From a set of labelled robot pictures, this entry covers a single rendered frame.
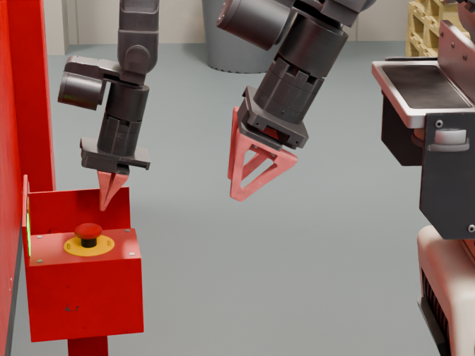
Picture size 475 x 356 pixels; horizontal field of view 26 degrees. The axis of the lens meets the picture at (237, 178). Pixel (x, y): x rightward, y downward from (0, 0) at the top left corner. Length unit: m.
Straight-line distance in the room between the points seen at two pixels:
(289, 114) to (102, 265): 0.48
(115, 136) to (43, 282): 0.24
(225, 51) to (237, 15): 4.28
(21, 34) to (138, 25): 1.88
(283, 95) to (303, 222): 2.47
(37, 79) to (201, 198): 0.77
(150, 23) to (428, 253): 0.50
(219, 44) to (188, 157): 1.32
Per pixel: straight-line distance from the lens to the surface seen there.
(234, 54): 5.29
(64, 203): 1.62
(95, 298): 1.47
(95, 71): 1.50
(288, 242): 3.36
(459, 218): 1.26
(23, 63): 3.35
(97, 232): 1.47
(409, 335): 2.86
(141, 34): 1.46
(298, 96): 1.05
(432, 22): 5.27
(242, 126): 1.04
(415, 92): 1.31
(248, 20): 1.03
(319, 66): 1.05
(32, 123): 3.40
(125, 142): 1.52
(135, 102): 1.50
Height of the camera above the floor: 1.40
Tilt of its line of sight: 21 degrees down
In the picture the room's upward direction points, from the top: straight up
